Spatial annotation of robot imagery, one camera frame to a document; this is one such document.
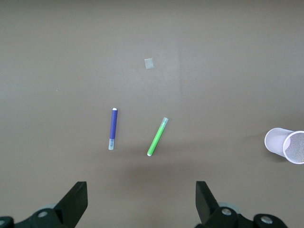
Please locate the small tape patch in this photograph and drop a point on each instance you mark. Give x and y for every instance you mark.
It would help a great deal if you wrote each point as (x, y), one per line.
(149, 63)

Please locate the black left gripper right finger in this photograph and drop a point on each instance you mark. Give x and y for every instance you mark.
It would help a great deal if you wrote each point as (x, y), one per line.
(209, 209)

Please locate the pink plastic cup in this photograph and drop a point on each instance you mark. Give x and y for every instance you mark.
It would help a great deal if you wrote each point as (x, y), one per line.
(275, 140)

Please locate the purple marker pen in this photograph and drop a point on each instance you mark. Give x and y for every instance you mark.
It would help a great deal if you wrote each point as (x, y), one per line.
(113, 126)

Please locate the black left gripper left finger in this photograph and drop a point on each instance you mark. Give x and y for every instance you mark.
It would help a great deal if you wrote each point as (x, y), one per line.
(71, 206)

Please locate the green marker pen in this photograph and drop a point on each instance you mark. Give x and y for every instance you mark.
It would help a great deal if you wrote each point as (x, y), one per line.
(156, 139)

